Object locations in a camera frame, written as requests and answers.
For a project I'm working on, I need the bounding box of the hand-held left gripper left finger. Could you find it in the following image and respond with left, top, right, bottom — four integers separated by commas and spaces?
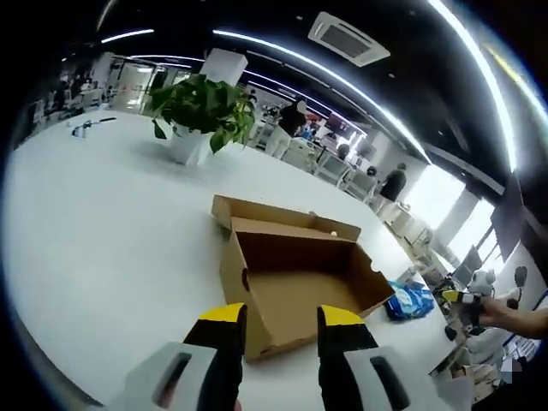
104, 301, 249, 411

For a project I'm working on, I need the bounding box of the white office chair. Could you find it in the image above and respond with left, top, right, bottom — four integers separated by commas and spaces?
316, 153, 350, 186
342, 170, 378, 203

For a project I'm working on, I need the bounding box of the ceiling air vent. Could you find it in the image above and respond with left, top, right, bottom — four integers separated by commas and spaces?
307, 11, 391, 69

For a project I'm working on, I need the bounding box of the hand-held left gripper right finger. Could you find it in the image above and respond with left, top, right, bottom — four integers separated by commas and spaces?
315, 303, 474, 411

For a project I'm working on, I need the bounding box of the dark monitor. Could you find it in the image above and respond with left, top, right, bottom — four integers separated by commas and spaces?
456, 246, 484, 286

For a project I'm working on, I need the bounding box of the person's right hand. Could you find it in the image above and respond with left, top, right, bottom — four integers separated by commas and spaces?
478, 297, 517, 329

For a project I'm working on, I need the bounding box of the brown cardboard shoe box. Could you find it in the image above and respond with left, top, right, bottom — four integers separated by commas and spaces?
211, 194, 396, 364

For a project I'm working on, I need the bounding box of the green potted plant white pot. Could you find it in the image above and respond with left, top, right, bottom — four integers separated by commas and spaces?
146, 73, 257, 166

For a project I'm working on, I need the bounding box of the blue wet wipes packet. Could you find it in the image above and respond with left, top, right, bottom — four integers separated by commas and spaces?
384, 280, 437, 321

